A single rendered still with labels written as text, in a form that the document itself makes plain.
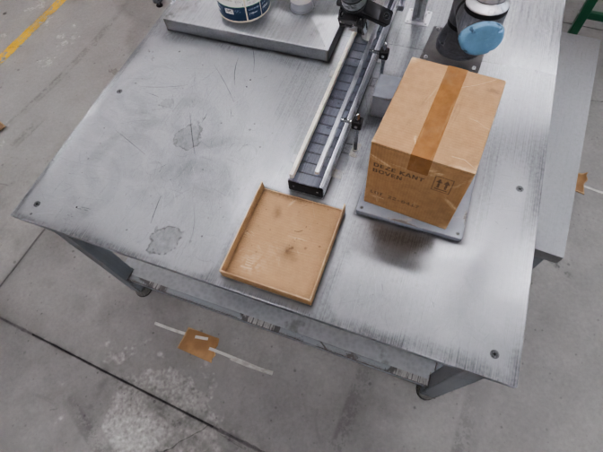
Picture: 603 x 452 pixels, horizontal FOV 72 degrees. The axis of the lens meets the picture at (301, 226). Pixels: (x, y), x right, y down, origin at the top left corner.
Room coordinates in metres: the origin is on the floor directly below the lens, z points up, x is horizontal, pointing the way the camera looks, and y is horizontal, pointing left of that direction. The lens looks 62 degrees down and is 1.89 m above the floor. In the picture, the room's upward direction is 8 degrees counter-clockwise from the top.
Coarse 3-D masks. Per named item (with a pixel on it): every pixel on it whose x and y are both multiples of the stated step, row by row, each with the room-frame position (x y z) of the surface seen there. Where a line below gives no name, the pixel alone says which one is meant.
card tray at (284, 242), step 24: (264, 192) 0.68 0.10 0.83; (264, 216) 0.60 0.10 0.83; (288, 216) 0.59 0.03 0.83; (312, 216) 0.57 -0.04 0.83; (336, 216) 0.56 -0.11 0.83; (240, 240) 0.53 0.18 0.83; (264, 240) 0.52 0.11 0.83; (288, 240) 0.51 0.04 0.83; (312, 240) 0.50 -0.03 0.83; (240, 264) 0.46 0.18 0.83; (264, 264) 0.45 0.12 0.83; (288, 264) 0.44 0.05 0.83; (312, 264) 0.43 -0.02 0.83; (264, 288) 0.37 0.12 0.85; (288, 288) 0.37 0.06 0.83; (312, 288) 0.36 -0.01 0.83
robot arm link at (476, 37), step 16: (480, 0) 0.97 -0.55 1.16; (496, 0) 0.95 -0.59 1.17; (464, 16) 0.99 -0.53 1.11; (480, 16) 0.95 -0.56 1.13; (496, 16) 0.93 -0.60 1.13; (464, 32) 0.95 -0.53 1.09; (480, 32) 0.93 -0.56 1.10; (496, 32) 0.92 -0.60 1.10; (464, 48) 0.94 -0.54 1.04; (480, 48) 0.93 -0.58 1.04
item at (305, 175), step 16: (352, 48) 1.19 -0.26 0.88; (352, 64) 1.11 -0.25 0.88; (368, 64) 1.13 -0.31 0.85; (336, 80) 1.05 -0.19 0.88; (352, 80) 1.04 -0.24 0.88; (336, 96) 0.98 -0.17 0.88; (352, 96) 0.97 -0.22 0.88; (336, 112) 0.91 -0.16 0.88; (320, 128) 0.85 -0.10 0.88; (320, 144) 0.79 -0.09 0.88; (304, 160) 0.74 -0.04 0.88; (304, 176) 0.69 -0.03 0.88; (320, 176) 0.68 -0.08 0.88
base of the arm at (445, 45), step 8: (448, 24) 1.12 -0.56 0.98; (440, 32) 1.16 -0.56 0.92; (448, 32) 1.10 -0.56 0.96; (456, 32) 1.08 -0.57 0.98; (440, 40) 1.12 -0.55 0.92; (448, 40) 1.09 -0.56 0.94; (456, 40) 1.07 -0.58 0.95; (440, 48) 1.10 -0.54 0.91; (448, 48) 1.07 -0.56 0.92; (456, 48) 1.06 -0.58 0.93; (448, 56) 1.06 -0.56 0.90; (456, 56) 1.05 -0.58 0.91; (464, 56) 1.04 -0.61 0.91; (472, 56) 1.04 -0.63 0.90
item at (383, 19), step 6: (366, 6) 1.12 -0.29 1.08; (372, 6) 1.12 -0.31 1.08; (378, 6) 1.12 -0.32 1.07; (360, 12) 1.11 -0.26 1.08; (366, 12) 1.11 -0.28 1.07; (372, 12) 1.11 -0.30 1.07; (378, 12) 1.11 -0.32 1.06; (384, 12) 1.11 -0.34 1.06; (390, 12) 1.12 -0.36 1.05; (366, 18) 1.11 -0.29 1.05; (372, 18) 1.10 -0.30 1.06; (378, 18) 1.10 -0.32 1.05; (384, 18) 1.10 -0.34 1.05; (390, 18) 1.10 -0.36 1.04; (384, 24) 1.09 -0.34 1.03
